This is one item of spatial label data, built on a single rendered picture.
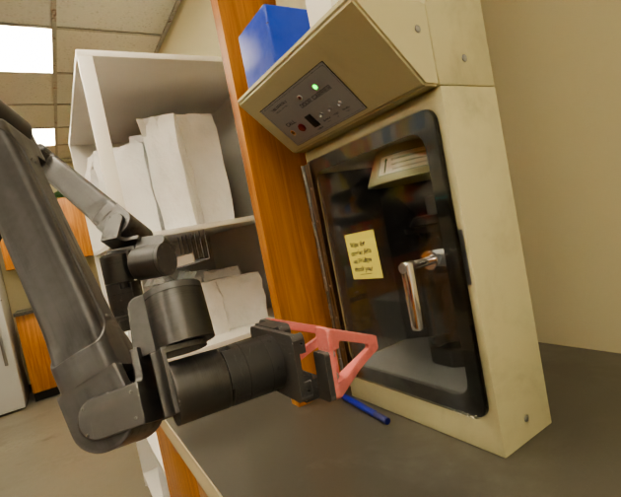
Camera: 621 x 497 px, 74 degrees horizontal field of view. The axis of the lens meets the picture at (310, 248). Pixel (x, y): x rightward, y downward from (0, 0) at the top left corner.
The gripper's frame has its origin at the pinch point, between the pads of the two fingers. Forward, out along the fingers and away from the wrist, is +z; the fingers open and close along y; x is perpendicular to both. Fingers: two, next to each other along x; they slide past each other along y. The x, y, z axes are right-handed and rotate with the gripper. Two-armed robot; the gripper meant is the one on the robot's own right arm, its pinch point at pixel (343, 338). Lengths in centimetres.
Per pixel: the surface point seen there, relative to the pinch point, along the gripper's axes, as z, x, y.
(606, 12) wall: 58, -42, -8
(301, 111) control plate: 8.3, -31.6, 14.2
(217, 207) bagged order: 34, -33, 132
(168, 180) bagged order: 13, -43, 122
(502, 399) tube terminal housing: 18.4, 12.0, -5.7
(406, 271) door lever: 10.0, -6.0, -1.3
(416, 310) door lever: 10.4, -1.0, -1.5
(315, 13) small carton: 6.3, -40.6, 3.8
